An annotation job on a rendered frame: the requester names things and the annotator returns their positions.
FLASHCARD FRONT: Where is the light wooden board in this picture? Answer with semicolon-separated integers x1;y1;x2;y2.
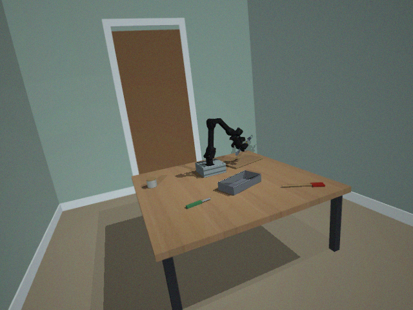
223;154;263;169

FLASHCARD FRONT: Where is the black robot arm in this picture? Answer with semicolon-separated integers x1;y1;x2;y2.
204;118;246;166

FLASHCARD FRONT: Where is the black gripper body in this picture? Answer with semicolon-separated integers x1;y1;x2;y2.
231;139;248;149

